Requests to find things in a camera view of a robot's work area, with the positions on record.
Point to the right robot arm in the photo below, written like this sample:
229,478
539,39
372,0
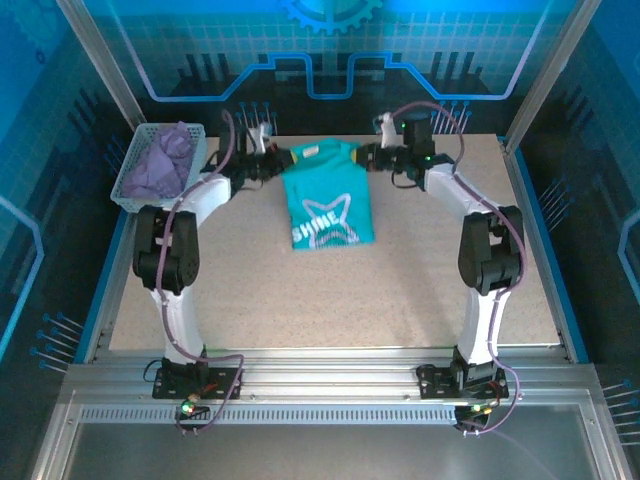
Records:
490,250

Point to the small board with LEDs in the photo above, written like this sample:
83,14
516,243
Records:
475,410
190,410

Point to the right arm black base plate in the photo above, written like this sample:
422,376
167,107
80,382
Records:
432,385

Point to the perforated metal strip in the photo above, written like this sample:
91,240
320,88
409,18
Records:
325,415

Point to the purple cloth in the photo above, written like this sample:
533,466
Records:
160,165

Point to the aluminium frame post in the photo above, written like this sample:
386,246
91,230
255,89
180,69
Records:
103,65
554,65

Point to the grey metal bottom panel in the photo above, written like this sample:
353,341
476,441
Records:
325,455

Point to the aluminium mounting rail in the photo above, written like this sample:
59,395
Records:
325,370

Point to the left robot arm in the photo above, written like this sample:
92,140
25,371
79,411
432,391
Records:
170,250

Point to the teal t-shirt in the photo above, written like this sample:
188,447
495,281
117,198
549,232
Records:
325,190

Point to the white plastic basket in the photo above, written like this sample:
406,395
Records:
150,206

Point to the aluminium table side rail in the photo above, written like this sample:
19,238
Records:
531,225
117,280

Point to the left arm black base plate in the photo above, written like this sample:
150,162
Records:
227,385

